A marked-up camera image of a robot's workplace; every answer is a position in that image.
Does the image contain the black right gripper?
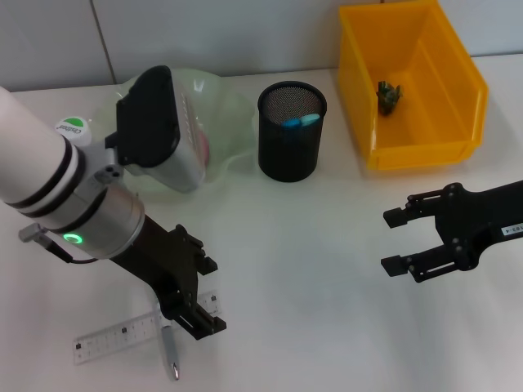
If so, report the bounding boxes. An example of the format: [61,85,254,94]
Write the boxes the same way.
[380,178,523,284]

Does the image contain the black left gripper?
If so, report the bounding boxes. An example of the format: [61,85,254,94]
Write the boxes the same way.
[109,215,228,342]

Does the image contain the transparent plastic ruler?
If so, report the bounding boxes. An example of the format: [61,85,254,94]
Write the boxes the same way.
[73,289,222,366]

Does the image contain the green plastic wrapper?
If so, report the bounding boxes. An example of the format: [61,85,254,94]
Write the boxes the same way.
[376,79,405,116]

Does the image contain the pink peach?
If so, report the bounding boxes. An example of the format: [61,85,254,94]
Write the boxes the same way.
[199,133,212,165]

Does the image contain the blue scissors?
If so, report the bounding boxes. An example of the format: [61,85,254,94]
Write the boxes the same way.
[280,114,320,130]

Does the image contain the clear bottle with green label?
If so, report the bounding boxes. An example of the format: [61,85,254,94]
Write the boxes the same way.
[54,116,93,146]

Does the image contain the silver ballpoint pen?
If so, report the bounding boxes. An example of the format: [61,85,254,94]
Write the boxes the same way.
[160,323,181,381]

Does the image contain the green glass fruit plate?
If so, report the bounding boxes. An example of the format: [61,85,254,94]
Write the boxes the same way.
[91,67,257,204]

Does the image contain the yellow plastic storage bin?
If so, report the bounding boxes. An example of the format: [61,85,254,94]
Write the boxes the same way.
[337,0,489,172]

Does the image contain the black mesh cup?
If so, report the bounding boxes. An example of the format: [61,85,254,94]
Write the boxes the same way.
[257,80,329,183]

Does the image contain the left gripper cable with connector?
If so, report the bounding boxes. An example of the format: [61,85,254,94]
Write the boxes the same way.
[18,222,100,265]

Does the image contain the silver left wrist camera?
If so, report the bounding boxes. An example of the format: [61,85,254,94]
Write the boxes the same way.
[104,65,208,195]

